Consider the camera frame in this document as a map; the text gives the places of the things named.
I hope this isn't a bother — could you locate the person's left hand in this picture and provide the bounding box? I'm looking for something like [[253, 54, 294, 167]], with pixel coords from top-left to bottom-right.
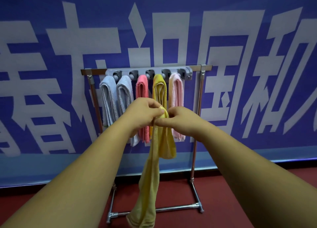
[[121, 97, 165, 138]]

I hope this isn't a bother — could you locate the person's right hand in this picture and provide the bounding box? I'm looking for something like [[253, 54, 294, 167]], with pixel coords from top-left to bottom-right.
[[154, 106, 212, 143]]

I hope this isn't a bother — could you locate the plain light blue towel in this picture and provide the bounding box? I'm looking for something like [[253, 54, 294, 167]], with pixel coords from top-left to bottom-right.
[[116, 75, 140, 147]]

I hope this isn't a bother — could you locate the pink towel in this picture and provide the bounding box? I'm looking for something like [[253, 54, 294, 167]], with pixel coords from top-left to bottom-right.
[[135, 74, 151, 144]]

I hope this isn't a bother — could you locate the white printed towel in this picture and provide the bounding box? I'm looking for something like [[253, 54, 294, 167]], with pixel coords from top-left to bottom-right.
[[168, 73, 186, 142]]

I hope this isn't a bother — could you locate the yellow towel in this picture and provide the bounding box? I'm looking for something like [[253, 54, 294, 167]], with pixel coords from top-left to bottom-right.
[[149, 73, 168, 139]]

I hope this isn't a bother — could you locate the striped light blue towel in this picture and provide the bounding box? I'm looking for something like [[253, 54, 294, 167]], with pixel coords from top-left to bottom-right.
[[99, 75, 120, 129]]

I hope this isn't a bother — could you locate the pale green towel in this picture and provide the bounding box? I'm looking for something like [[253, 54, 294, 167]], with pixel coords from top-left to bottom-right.
[[126, 106, 177, 228]]

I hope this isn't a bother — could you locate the metal towel rack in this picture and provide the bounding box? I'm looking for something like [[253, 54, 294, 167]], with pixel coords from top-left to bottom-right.
[[80, 64, 213, 224]]

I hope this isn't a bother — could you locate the person's right forearm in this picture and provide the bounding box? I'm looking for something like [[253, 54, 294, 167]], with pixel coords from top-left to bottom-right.
[[200, 126, 317, 228]]

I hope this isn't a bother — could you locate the person's left forearm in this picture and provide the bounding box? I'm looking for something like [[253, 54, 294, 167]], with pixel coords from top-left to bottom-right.
[[1, 117, 133, 228]]

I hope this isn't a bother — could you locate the grey plastic clip strip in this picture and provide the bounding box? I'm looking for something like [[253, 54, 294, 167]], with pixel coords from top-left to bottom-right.
[[105, 66, 193, 81]]

